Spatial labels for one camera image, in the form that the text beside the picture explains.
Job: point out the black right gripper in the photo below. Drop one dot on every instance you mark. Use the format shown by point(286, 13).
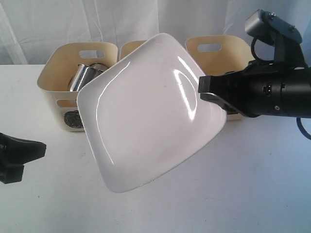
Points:
point(255, 90)

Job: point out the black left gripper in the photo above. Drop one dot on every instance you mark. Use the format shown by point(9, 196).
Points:
point(14, 153)

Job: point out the white square plate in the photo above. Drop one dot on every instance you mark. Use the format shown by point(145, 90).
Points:
point(144, 116)

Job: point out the steel mug sideways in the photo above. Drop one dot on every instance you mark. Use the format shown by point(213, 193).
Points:
point(83, 76)

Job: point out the steel mug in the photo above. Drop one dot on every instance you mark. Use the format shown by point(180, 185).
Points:
point(99, 66)

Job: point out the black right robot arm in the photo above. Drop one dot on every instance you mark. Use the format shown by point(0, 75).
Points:
point(297, 92)

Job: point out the cream bin with square mark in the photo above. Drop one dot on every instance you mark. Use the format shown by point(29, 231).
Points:
point(234, 54)

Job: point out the cream bin with circle mark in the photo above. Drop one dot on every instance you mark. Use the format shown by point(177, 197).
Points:
point(61, 67)

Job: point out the cream bin with triangle mark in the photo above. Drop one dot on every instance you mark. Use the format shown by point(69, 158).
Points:
point(129, 47)

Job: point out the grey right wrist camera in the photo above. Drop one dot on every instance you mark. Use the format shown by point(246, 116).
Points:
point(266, 27)

